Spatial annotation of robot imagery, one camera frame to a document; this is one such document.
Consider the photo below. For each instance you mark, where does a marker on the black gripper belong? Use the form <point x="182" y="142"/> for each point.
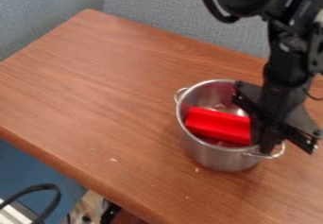
<point x="278" y="114"/>

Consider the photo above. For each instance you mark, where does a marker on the red block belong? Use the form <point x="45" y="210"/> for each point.
<point x="219" y="125"/>

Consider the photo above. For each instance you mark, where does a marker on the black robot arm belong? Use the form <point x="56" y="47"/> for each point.
<point x="294" y="32"/>

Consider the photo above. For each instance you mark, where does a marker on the black chair frame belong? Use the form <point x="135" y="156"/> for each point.
<point x="31" y="205"/>

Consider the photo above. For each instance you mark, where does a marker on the black object under table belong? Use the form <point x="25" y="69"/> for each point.
<point x="109" y="213"/>

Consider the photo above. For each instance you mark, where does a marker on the metal pot with handles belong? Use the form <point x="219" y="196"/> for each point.
<point x="212" y="153"/>

